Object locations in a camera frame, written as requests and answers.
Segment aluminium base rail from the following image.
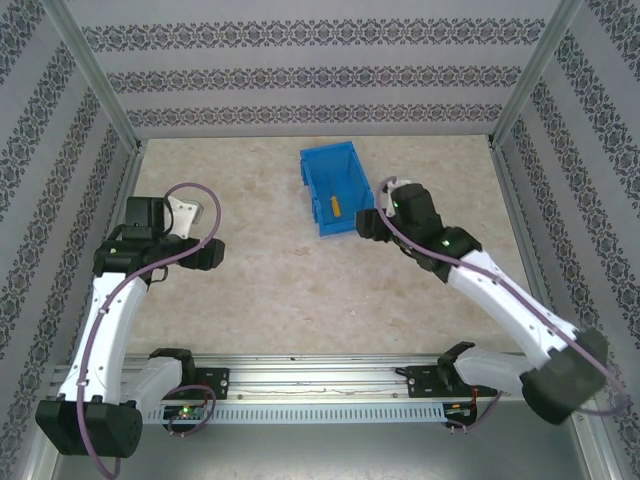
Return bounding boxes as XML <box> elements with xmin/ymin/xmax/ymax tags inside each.
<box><xmin>48</xmin><ymin>351</ymin><xmax>529</xmax><ymax>402</ymax></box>

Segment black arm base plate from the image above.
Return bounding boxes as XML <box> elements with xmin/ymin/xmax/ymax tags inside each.
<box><xmin>405</xmin><ymin>364</ymin><xmax>451</xmax><ymax>400</ymax></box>
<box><xmin>192</xmin><ymin>367</ymin><xmax>231</xmax><ymax>401</ymax></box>

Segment blue plastic bin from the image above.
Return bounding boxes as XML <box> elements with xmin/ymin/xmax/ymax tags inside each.
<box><xmin>298</xmin><ymin>141</ymin><xmax>377</xmax><ymax>239</ymax></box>

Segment aluminium frame post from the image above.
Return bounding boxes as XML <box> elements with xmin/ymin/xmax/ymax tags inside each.
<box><xmin>48</xmin><ymin>0</ymin><xmax>146</xmax><ymax>152</ymax></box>
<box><xmin>488</xmin><ymin>0</ymin><xmax>587</xmax><ymax>150</ymax></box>

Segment red and black base wires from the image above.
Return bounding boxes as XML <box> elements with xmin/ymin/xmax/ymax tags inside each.
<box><xmin>448</xmin><ymin>387</ymin><xmax>504</xmax><ymax>435</ymax></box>

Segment white slotted cable duct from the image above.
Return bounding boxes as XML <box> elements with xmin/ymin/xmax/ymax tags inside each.
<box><xmin>148</xmin><ymin>401</ymin><xmax>447</xmax><ymax>427</ymax></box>

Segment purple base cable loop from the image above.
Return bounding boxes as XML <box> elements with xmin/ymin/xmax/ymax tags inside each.
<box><xmin>166</xmin><ymin>383</ymin><xmax>218</xmax><ymax>439</ymax></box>

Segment orange handled screwdriver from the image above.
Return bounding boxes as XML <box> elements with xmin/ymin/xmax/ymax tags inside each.
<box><xmin>326</xmin><ymin>180</ymin><xmax>343</xmax><ymax>219</ymax></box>

